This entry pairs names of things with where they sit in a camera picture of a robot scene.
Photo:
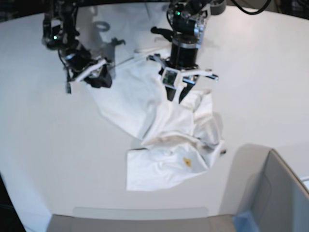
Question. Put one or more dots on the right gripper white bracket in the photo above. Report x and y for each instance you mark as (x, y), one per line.
(92, 71)

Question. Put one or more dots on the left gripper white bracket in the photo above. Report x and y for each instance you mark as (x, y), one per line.
(189, 76)

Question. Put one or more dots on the white t-shirt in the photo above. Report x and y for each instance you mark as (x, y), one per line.
(178, 140)

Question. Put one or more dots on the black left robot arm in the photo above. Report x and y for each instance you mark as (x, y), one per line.
(187, 24)

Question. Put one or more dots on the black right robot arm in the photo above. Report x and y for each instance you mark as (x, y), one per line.
(60, 34)

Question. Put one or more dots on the grey open storage box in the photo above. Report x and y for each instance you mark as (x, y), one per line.
(260, 180)

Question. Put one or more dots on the blue cloth in box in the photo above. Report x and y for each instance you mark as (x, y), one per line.
(245, 222)

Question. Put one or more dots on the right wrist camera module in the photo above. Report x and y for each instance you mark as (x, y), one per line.
(68, 88)

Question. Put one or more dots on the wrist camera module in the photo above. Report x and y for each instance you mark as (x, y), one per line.
(68, 88)
(169, 77)

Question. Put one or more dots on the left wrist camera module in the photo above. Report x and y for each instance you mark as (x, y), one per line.
(169, 77)

